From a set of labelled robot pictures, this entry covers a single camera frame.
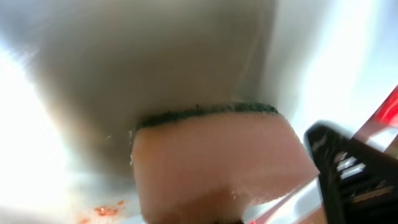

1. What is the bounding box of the red plastic tray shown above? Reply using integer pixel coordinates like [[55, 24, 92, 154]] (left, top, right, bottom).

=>
[[245, 85, 398, 224]]

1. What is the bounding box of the pink sponge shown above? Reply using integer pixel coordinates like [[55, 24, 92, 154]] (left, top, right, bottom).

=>
[[131, 102, 318, 223]]

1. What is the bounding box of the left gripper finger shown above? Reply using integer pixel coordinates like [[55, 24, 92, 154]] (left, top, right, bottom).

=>
[[303, 121, 398, 224]]

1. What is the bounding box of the blue plate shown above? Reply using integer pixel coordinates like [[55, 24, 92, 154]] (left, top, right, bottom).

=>
[[1, 1, 397, 223]]

